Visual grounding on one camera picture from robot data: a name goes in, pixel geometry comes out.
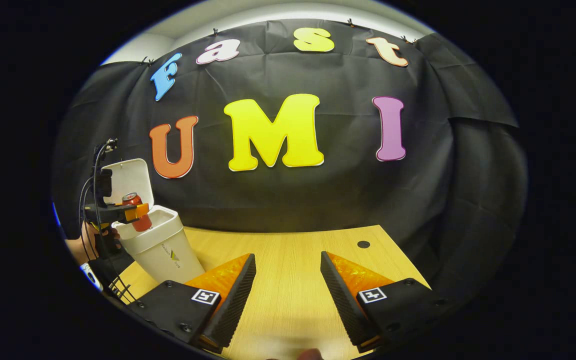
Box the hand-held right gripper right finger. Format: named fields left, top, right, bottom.
left=320, top=251, right=450, bottom=353

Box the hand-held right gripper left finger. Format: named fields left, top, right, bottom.
left=127, top=253, right=258, bottom=354

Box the red pop can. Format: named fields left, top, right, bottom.
left=121, top=192, right=153, bottom=233

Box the white desktop garbage bin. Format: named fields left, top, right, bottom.
left=102, top=158, right=207, bottom=285

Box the wooden desktop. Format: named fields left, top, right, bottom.
left=115, top=225, right=431, bottom=360

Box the black backdrop cloth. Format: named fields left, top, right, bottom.
left=52, top=19, right=528, bottom=301

